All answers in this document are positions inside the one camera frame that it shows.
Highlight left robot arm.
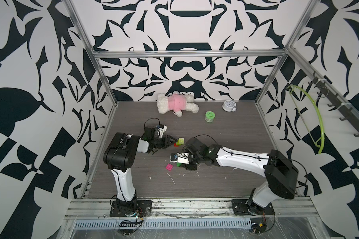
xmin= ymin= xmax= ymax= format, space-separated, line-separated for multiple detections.
xmin=103 ymin=132 xmax=178 ymax=214

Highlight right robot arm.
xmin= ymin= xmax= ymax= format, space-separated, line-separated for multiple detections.
xmin=171 ymin=137 xmax=299 ymax=215

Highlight pink lego brick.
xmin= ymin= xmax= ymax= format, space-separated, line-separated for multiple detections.
xmin=165 ymin=163 xmax=174 ymax=171

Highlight white teddy bear pink shirt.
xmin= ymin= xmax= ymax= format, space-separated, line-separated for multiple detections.
xmin=157 ymin=91 xmax=199 ymax=118

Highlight green lidded jar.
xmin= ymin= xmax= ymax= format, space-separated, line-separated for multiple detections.
xmin=205 ymin=111 xmax=215 ymax=123

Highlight white alarm clock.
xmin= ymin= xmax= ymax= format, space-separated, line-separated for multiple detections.
xmin=222 ymin=100 xmax=237 ymax=112

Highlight green toy bow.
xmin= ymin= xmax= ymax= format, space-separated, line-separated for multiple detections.
xmin=287 ymin=85 xmax=326 ymax=154

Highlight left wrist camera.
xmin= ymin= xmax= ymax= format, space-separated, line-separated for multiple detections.
xmin=143 ymin=124 xmax=167 ymax=140

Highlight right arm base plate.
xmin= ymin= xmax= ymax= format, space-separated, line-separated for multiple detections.
xmin=231 ymin=199 xmax=274 ymax=216

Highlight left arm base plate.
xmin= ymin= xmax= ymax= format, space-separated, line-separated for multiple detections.
xmin=109 ymin=199 xmax=153 ymax=217

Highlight black connector left cable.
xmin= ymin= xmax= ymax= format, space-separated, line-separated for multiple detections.
xmin=118 ymin=219 xmax=144 ymax=235

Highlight black connector cable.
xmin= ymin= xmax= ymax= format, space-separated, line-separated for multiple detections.
xmin=118 ymin=219 xmax=144 ymax=235
xmin=250 ymin=219 xmax=268 ymax=235

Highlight black connector right cable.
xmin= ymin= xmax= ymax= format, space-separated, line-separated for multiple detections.
xmin=250 ymin=219 xmax=268 ymax=235

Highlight black wall hook rack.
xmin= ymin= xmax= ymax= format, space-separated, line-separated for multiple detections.
xmin=309 ymin=73 xmax=359 ymax=137

